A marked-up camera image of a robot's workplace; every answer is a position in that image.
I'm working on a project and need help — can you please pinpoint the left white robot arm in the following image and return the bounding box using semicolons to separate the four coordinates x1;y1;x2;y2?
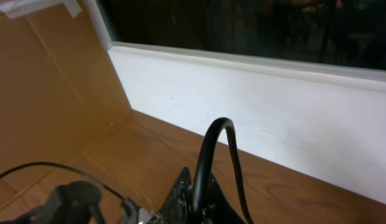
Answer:
0;180;154;224

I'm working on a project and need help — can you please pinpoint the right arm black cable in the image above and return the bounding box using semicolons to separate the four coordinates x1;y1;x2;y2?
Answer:
190;117;255;224

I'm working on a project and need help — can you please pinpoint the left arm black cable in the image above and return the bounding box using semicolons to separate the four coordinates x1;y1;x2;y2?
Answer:
0;161;127;202

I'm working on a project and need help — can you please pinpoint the cardboard side panel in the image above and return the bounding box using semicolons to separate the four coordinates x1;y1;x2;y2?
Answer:
0;0;132;215

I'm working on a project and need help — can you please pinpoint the dark window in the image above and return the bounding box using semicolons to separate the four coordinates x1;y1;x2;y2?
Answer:
99;0;386;70

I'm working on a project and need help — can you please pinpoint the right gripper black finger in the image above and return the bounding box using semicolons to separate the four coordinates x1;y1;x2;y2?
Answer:
155;167;245;224

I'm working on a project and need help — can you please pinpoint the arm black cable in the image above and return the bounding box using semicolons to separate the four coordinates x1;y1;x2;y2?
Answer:
0;161;127;202
190;117;255;224

